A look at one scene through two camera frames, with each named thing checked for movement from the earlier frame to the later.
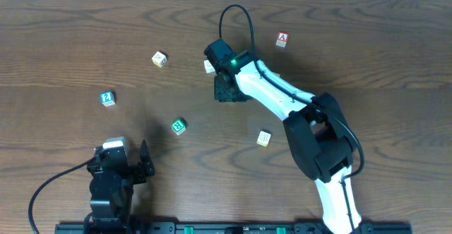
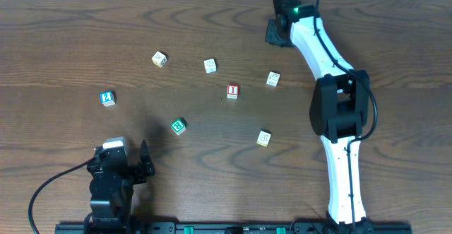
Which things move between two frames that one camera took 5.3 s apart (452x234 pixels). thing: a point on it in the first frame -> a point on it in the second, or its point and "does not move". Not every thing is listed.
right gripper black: [227, 93] -> [274, 36]
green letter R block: [179, 126] does not move
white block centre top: [209, 68] does not move
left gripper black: [138, 172] does not move
